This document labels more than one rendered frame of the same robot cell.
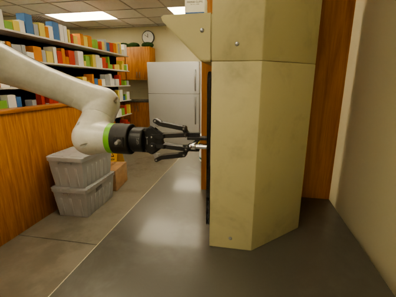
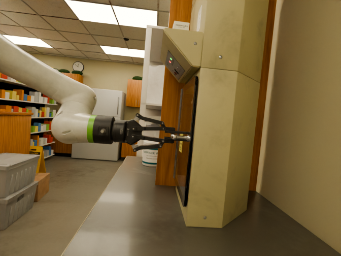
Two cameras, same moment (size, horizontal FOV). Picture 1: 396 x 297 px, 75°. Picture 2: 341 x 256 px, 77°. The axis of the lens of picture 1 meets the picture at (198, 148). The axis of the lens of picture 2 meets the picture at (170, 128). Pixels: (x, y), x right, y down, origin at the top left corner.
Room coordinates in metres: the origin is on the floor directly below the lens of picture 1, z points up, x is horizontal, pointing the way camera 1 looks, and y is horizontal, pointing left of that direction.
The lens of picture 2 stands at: (0.02, 0.21, 1.26)
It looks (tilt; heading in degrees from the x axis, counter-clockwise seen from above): 3 degrees down; 344
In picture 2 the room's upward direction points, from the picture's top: 5 degrees clockwise
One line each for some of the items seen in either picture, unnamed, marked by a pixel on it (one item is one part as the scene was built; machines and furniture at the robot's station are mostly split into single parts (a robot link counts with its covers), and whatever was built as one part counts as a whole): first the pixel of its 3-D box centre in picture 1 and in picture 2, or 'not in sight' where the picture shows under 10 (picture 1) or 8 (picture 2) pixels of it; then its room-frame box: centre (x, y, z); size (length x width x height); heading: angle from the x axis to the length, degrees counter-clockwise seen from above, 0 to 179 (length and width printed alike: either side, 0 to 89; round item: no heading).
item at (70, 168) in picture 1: (83, 164); (6, 172); (2.71, 1.26, 0.49); 0.60 x 0.42 x 0.33; 169
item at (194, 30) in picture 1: (199, 47); (176, 61); (0.77, 0.00, 1.46); 0.32 x 0.11 x 0.10; 169
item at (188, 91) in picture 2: (215, 141); (183, 137); (0.76, -0.05, 1.19); 0.30 x 0.01 x 0.40; 169
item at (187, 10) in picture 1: (196, 12); (179, 34); (0.73, 0.00, 1.54); 0.05 x 0.05 x 0.06; 81
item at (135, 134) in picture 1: (148, 139); (128, 131); (0.75, 0.15, 1.20); 0.09 x 0.07 x 0.08; 79
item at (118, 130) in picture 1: (124, 139); (105, 130); (0.76, 0.22, 1.20); 0.12 x 0.06 x 0.09; 169
